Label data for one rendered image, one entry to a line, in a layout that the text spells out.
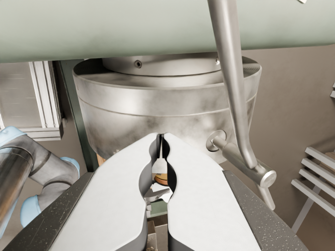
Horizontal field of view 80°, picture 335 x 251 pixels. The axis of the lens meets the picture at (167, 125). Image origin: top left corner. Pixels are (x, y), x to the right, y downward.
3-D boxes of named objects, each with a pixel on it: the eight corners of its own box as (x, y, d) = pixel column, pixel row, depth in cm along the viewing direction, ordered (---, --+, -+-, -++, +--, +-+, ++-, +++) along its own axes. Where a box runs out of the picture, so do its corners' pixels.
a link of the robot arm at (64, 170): (56, 142, 55) (45, 168, 45) (86, 166, 60) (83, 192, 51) (34, 159, 55) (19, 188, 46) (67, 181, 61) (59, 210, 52)
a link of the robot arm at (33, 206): (27, 187, 46) (12, 218, 39) (78, 178, 49) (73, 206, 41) (38, 210, 50) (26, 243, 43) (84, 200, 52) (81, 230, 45)
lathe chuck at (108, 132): (72, 72, 44) (87, 141, 19) (194, 59, 56) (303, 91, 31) (81, 109, 49) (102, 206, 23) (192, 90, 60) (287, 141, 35)
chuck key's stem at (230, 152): (212, 131, 30) (279, 179, 21) (201, 141, 30) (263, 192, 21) (207, 121, 29) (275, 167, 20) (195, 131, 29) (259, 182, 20)
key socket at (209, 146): (216, 131, 31) (229, 140, 28) (200, 145, 30) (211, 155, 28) (209, 116, 29) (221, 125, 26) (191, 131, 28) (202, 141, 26)
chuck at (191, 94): (68, 55, 43) (80, 107, 18) (194, 46, 55) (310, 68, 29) (72, 72, 44) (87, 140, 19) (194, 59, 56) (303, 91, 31)
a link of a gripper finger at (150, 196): (166, 184, 51) (131, 190, 49) (166, 179, 50) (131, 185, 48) (171, 198, 47) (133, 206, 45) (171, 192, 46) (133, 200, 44)
